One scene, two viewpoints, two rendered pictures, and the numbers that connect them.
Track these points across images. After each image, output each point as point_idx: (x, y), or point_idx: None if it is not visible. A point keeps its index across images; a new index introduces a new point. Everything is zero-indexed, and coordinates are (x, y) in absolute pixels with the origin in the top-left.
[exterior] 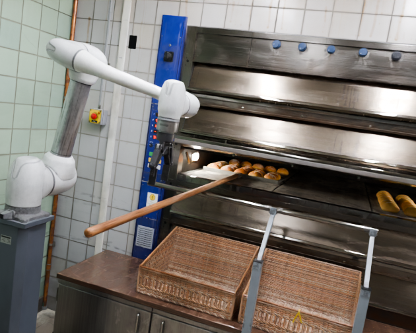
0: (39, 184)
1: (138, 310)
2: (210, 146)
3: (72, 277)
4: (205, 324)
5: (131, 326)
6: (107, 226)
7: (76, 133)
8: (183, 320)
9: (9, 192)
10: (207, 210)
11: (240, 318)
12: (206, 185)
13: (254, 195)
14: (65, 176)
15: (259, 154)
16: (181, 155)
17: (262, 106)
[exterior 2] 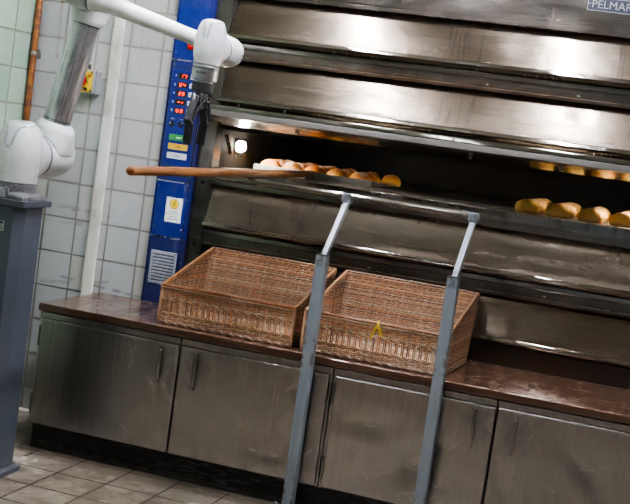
0: (38, 155)
1: (162, 343)
2: (262, 118)
3: (63, 306)
4: (255, 351)
5: (150, 368)
6: (147, 169)
7: (78, 92)
8: (224, 350)
9: (1, 164)
10: (259, 220)
11: (302, 343)
12: (255, 169)
13: None
14: (64, 151)
15: (332, 128)
16: (219, 139)
17: (337, 59)
